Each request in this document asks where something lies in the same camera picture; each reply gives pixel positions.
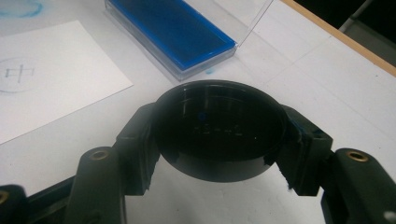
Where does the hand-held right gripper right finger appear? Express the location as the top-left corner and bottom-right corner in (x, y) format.
(264, 104), (396, 224)

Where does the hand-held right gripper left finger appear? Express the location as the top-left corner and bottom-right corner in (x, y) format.
(64, 102), (162, 224)

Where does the small white paper sheet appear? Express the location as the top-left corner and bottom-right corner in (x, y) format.
(0, 20), (134, 146)

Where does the black round stamp cap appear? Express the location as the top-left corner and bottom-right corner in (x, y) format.
(151, 79), (289, 183)

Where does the blue ink pad box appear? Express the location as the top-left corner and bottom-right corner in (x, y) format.
(104, 0), (276, 82)

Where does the white metal desk frame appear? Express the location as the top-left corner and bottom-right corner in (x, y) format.
(338, 0), (375, 33)

